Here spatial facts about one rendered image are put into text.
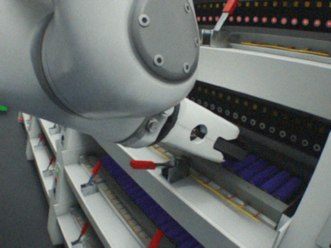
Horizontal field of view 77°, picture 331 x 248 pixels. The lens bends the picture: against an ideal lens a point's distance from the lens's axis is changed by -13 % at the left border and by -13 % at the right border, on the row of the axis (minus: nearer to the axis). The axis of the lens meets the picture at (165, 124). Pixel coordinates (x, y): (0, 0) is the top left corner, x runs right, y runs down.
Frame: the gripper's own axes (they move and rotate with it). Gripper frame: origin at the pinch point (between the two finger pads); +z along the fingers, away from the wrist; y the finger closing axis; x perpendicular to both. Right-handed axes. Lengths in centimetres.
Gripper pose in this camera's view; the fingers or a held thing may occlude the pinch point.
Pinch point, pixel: (223, 145)
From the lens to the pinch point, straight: 35.7
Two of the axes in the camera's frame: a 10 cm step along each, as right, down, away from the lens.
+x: -4.3, 9.0, 0.3
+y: -6.0, -3.2, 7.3
